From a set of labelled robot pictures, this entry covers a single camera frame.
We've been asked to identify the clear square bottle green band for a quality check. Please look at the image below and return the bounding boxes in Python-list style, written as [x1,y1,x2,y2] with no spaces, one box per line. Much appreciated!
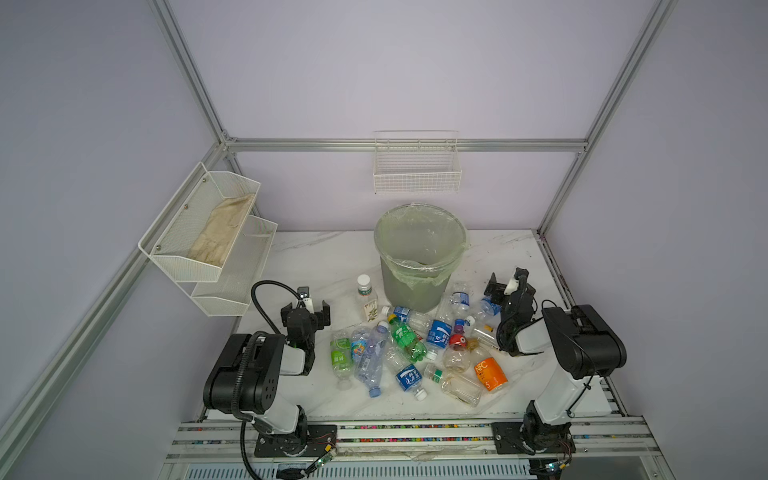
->
[424,363,482,407]

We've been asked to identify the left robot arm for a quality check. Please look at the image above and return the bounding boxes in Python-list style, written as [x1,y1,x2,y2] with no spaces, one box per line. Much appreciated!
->
[203,302,331,455]

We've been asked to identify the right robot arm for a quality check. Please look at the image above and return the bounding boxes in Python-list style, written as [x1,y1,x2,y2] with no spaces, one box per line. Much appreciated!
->
[484,267,627,454]

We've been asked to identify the small bottle blue label near bin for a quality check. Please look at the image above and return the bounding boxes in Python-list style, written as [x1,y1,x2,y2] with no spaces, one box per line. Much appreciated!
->
[381,305,432,336]

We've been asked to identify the green plastic bin liner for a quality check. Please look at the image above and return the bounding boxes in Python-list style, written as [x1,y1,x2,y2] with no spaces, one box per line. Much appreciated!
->
[374,203,469,288]

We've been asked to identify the grey mesh waste bin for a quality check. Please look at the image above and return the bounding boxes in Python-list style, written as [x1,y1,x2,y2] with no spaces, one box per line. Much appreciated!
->
[373,203,468,312]

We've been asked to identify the small crushed bottle blue label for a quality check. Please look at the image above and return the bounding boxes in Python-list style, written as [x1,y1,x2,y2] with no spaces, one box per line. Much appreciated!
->
[473,296,501,322]

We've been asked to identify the clear bottle white orange label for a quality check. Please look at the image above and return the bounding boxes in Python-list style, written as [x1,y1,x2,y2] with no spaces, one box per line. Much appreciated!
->
[466,315,499,350]

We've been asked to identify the small clear bottle blue white label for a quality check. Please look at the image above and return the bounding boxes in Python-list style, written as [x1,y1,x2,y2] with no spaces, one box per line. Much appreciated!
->
[449,281,471,319]

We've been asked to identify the clear bottle green neck label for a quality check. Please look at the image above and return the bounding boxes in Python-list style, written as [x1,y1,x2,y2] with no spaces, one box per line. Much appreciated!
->
[357,274,379,322]

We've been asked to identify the orange NFC juice bottle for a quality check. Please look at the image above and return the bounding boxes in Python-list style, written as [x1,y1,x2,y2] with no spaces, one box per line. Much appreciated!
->
[467,339,508,393]

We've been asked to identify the round clear bottle red label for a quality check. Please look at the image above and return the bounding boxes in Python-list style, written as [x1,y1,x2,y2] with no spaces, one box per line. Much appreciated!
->
[442,318,472,373]

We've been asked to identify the large clear bottle colourful label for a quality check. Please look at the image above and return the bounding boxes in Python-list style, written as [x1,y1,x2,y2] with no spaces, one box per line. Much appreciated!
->
[355,322,390,398]

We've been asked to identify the green soda bottle yellow cap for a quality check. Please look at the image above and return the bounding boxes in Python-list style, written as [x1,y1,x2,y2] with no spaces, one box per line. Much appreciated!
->
[388,314,427,363]

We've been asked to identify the clear bottle blue label white cap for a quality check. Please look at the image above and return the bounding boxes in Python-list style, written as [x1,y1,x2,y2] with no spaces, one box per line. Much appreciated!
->
[385,347,428,401]

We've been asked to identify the beige cloth in shelf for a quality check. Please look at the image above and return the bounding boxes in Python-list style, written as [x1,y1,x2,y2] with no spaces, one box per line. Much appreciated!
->
[188,194,256,267]

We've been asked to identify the white two-tier mesh shelf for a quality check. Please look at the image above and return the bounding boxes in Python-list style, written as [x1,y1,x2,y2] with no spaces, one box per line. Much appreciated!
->
[138,164,277,317]

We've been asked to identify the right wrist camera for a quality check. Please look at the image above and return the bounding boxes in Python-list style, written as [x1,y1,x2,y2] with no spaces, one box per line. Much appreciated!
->
[503,278,520,296]

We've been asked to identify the aluminium front rail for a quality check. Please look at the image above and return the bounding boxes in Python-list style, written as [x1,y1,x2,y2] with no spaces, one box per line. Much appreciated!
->
[164,416,661,463]

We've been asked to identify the aluminium frame profiles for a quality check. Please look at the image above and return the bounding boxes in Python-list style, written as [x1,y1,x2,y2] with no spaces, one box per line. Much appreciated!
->
[1,1,676,476]

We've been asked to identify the white wire wall basket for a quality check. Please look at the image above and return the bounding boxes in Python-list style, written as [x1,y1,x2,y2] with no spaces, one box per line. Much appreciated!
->
[373,130,462,194]

